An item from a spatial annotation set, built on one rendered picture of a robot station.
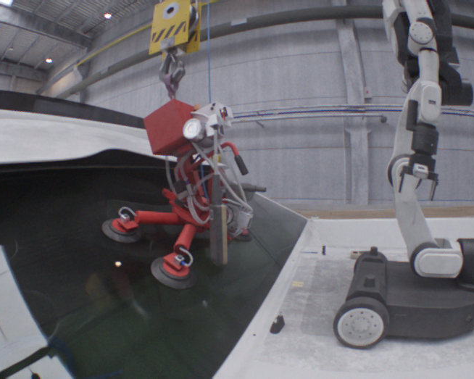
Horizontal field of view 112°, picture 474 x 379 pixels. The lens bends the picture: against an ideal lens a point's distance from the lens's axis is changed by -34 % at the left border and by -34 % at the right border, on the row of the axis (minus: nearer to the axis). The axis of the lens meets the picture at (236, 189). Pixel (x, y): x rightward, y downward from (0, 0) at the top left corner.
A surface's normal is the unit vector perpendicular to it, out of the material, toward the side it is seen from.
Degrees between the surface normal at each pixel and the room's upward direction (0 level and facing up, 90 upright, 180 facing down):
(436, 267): 90
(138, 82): 90
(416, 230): 90
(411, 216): 115
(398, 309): 90
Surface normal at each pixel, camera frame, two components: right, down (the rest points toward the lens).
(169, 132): -0.38, 0.07
